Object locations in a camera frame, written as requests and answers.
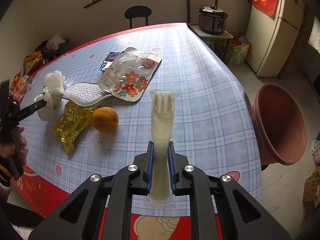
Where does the white plastic bag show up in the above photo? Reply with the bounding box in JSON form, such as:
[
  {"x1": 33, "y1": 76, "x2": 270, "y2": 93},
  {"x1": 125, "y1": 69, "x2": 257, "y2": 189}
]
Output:
[{"x1": 34, "y1": 70, "x2": 65, "y2": 121}]

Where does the grey mesh scrubbing pad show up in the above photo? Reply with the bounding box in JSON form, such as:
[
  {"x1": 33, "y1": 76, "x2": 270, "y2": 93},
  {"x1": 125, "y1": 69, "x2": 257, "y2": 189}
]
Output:
[{"x1": 61, "y1": 82, "x2": 112, "y2": 107}]

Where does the white plastic fork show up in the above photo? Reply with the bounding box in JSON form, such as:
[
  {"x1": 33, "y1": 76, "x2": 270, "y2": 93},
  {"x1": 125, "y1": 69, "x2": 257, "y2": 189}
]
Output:
[{"x1": 144, "y1": 90, "x2": 179, "y2": 209}]

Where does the brown plastic trash bin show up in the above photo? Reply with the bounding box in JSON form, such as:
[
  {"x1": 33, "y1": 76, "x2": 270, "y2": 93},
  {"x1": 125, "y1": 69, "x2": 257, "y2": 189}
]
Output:
[{"x1": 250, "y1": 83, "x2": 307, "y2": 166}]

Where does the left hand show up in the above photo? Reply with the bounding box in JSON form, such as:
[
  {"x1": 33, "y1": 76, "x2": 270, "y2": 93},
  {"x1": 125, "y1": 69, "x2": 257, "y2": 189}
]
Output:
[{"x1": 1, "y1": 132, "x2": 28, "y2": 168}]

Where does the crumpled gold foil wrapper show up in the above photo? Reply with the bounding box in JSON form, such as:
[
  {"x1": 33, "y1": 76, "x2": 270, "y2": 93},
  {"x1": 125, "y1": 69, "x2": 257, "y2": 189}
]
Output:
[{"x1": 54, "y1": 101, "x2": 98, "y2": 154}]

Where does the blue plaid tablecloth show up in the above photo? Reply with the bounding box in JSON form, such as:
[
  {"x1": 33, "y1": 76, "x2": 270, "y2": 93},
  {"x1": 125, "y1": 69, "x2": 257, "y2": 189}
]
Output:
[{"x1": 11, "y1": 22, "x2": 263, "y2": 240}]

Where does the orange citrus fruit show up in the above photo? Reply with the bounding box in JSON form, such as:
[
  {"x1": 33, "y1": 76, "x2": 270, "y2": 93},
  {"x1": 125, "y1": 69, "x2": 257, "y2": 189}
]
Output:
[{"x1": 91, "y1": 107, "x2": 119, "y2": 133}]

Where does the dark stool with bags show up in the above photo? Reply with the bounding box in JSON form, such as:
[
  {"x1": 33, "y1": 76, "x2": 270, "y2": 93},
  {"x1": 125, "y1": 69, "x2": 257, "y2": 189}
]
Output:
[{"x1": 23, "y1": 34, "x2": 71, "y2": 75}]

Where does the floral blister pack packaging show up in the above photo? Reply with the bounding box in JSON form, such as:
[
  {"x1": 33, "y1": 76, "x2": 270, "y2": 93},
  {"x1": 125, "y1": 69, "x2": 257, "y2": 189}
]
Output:
[{"x1": 98, "y1": 47, "x2": 162, "y2": 102}]

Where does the blue foil snack wrapper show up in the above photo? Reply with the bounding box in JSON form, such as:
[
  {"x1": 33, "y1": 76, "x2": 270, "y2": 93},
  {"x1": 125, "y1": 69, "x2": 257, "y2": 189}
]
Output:
[{"x1": 100, "y1": 51, "x2": 122, "y2": 72}]

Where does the green shopping bag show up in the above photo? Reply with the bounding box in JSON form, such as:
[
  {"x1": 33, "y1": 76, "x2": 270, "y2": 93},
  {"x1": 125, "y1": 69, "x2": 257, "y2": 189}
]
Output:
[{"x1": 225, "y1": 36, "x2": 251, "y2": 67}]

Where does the small white side table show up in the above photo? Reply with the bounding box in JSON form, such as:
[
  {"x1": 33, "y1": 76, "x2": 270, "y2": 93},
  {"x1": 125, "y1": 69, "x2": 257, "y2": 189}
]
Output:
[{"x1": 188, "y1": 24, "x2": 233, "y2": 57}]

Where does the silver electric pressure cooker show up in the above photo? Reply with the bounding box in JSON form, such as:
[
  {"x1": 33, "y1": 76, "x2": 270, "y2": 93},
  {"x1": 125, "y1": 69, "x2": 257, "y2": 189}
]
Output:
[{"x1": 197, "y1": 5, "x2": 228, "y2": 34}]

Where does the black round-back chair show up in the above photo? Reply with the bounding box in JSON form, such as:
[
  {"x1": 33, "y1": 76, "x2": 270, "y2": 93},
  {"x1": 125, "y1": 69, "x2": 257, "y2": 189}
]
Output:
[{"x1": 124, "y1": 5, "x2": 152, "y2": 29}]

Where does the cream two-door refrigerator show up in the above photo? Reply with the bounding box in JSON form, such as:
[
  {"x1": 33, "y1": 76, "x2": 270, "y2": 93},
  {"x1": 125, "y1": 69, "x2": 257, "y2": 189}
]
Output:
[{"x1": 246, "y1": 0, "x2": 305, "y2": 77}]

